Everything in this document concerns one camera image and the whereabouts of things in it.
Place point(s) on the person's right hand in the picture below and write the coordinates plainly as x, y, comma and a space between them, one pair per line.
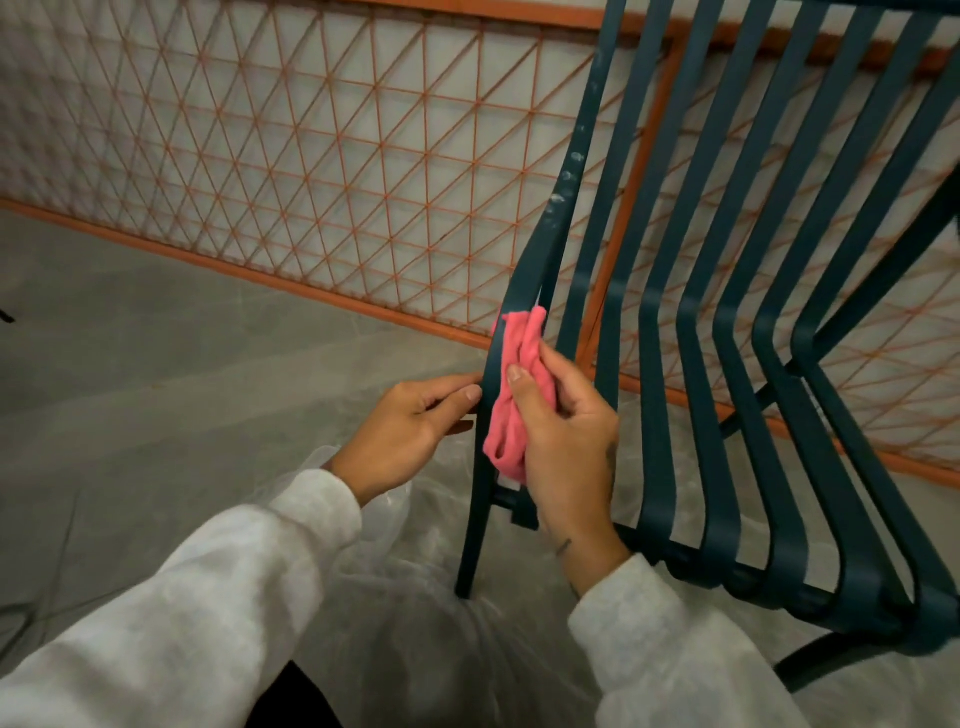
574, 465

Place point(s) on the person's left hand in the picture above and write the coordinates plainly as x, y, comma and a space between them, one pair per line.
379, 439

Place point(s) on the person's left thumb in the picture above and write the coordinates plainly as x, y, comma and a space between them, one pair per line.
454, 405

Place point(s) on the person's right thumb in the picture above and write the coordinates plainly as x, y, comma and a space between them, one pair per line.
531, 394

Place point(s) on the pink cleaning cloth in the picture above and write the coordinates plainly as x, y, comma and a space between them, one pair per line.
506, 435

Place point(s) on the dark teal metal slatted chair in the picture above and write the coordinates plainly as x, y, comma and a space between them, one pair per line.
654, 450

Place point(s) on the person's right forearm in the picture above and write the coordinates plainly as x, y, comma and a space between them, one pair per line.
660, 660

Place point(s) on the person's left forearm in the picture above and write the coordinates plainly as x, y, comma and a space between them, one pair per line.
195, 607

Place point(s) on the clear plastic sheet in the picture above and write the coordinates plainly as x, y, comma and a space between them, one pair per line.
420, 637

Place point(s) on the orange metal lattice fence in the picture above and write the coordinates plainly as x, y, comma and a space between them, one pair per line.
225, 268

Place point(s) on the person's black trousers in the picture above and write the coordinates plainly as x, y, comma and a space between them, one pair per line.
296, 701

